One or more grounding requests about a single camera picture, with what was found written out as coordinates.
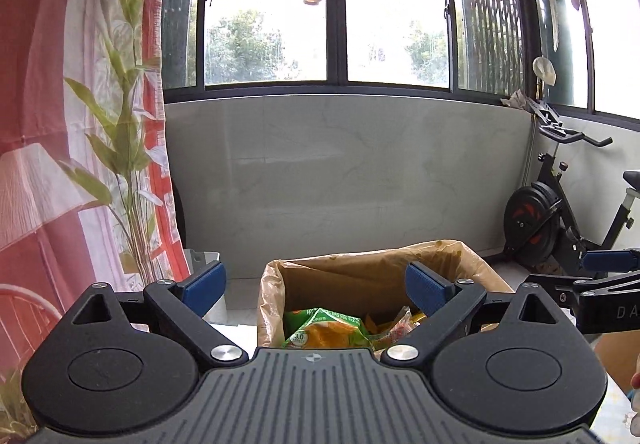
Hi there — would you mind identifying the brown cardboard box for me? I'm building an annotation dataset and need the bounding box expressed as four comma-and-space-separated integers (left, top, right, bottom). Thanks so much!
257, 239, 516, 352

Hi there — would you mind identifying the white hanging bag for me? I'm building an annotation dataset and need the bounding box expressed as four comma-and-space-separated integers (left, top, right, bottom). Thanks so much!
532, 55, 557, 86

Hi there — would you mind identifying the pink printed curtain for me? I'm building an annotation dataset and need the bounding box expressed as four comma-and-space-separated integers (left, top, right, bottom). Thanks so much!
0, 0, 191, 440

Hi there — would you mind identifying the person's right hand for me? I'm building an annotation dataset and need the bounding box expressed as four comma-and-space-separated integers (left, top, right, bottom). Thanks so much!
597, 333, 640, 412

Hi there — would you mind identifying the pale cloth on handlebar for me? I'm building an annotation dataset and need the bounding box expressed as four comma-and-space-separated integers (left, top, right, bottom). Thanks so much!
500, 90, 538, 112

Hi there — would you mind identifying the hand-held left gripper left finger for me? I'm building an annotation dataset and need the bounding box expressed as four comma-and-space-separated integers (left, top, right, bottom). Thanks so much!
57, 260, 249, 367

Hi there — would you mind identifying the black exercise bike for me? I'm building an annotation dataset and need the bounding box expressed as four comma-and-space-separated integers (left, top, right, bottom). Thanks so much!
492, 99, 640, 285

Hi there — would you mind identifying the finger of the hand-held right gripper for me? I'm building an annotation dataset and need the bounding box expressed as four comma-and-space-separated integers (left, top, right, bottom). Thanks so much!
582, 249, 640, 272
525, 274, 597, 314

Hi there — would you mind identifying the green snack bag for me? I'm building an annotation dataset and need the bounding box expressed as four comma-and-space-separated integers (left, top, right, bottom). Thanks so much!
282, 306, 373, 350

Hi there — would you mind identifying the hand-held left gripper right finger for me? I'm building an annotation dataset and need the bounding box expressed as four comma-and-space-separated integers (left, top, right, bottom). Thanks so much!
382, 261, 576, 367

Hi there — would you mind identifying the white waste bin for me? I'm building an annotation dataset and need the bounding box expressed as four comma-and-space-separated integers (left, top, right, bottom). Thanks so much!
182, 248, 228, 314

